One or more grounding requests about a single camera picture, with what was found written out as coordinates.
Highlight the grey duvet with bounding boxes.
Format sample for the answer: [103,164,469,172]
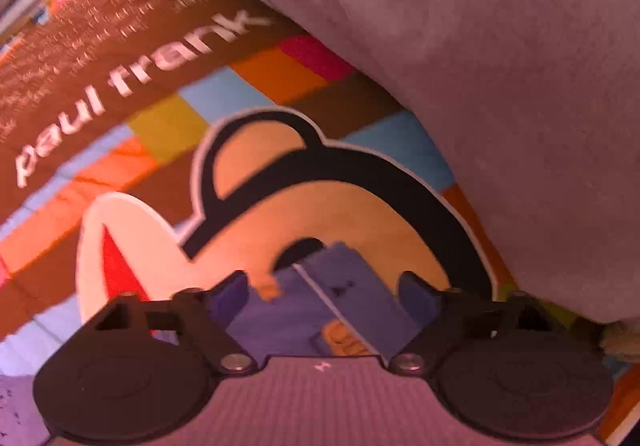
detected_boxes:
[261,0,639,322]

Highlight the colourful paul frank blanket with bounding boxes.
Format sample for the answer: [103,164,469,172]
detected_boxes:
[1,0,639,445]

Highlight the blue patterned pants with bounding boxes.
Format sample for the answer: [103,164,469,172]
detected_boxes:
[227,244,420,364]

